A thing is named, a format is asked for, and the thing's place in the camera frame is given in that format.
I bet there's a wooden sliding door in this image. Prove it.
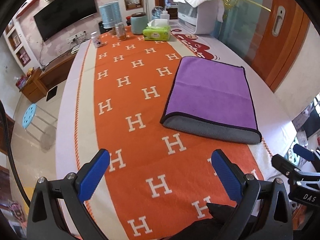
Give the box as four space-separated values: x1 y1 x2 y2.
246 0 310 91

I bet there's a white tablecloth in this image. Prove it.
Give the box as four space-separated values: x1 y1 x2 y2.
55 19 301 240

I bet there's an orange H-pattern table runner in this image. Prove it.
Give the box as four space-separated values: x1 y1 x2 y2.
94 34 262 239

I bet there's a small white pill bottle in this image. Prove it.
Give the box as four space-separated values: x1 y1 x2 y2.
91 31 103 48

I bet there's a glass jar with amber contents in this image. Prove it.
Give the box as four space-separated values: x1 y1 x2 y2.
114 22 126 41

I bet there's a purple and grey towel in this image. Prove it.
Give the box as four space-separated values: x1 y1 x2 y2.
160 56 262 145

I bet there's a black wall television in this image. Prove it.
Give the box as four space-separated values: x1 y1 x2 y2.
34 0 97 41

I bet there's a teal canister with lid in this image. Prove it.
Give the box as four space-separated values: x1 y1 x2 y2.
131 12 149 35

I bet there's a wooden TV cabinet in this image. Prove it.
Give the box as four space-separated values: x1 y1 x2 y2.
20 52 76 103

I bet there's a white countertop appliance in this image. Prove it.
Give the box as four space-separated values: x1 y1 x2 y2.
177 0 225 35

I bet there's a white squeeze bottle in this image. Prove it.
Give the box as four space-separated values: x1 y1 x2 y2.
160 10 170 20

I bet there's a blue table lamp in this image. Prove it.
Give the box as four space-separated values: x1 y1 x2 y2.
99 1 122 29

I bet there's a blue plastic stool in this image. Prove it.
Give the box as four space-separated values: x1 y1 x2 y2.
22 103 57 144

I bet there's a green tissue pack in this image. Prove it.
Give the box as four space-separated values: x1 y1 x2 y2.
143 25 171 41

